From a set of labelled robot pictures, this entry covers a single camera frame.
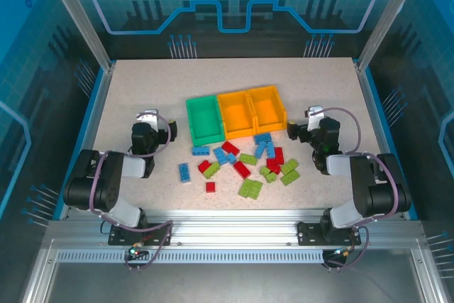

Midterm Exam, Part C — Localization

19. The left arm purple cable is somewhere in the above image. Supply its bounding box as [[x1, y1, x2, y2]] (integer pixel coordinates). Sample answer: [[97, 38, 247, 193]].
[[88, 113, 175, 272]]

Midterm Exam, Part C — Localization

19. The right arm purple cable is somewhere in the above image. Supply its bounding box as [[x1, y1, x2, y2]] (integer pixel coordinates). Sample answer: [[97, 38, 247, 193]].
[[317, 106, 404, 272]]

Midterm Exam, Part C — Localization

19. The green plastic bin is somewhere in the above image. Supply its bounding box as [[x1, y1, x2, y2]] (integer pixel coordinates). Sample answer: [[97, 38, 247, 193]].
[[185, 96, 226, 142]]

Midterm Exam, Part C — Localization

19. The aluminium frame post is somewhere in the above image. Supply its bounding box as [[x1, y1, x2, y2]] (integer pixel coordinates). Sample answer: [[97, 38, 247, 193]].
[[39, 0, 116, 72], [356, 0, 429, 72]]

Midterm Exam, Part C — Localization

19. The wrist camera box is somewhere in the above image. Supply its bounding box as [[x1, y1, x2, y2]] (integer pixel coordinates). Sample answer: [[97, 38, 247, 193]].
[[135, 109, 160, 128], [306, 105, 326, 133]]

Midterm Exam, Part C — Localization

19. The small connector with LEDs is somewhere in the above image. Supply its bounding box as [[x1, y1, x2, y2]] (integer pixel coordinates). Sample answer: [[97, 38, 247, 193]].
[[331, 248, 355, 260], [128, 244, 148, 260]]

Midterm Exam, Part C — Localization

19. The slotted grey cable duct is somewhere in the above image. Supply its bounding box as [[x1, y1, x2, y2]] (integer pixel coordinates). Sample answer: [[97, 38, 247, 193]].
[[56, 250, 326, 264]]

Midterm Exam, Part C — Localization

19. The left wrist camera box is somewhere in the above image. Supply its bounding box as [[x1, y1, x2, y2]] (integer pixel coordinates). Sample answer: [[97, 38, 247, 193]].
[[135, 109, 160, 128]]

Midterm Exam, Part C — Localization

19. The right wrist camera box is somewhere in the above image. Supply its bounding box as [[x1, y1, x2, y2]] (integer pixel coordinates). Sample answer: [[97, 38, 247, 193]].
[[306, 105, 326, 133]]

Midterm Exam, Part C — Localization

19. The orange plastic bin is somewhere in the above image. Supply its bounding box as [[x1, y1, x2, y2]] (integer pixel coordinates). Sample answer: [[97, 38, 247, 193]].
[[216, 90, 257, 140], [248, 84, 287, 136]]

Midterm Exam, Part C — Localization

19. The wide green lego plate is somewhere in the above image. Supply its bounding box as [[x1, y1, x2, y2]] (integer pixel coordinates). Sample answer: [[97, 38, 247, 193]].
[[238, 179, 264, 199]]

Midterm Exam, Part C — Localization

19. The aluminium side rail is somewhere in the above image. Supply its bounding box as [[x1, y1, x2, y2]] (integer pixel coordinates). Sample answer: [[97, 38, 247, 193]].
[[357, 63, 414, 221], [58, 63, 116, 221]]

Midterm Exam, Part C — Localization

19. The wide aluminium mounting rail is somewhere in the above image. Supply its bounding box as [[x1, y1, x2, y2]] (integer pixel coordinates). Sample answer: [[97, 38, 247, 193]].
[[45, 209, 425, 249]]

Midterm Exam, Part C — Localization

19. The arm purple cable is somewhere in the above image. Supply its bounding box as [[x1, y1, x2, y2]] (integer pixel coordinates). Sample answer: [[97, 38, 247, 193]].
[[317, 106, 404, 272], [88, 113, 175, 272]]

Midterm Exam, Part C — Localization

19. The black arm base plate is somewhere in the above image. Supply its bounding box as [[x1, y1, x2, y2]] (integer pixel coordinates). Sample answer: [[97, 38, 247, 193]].
[[108, 222, 174, 246], [297, 221, 362, 246]]

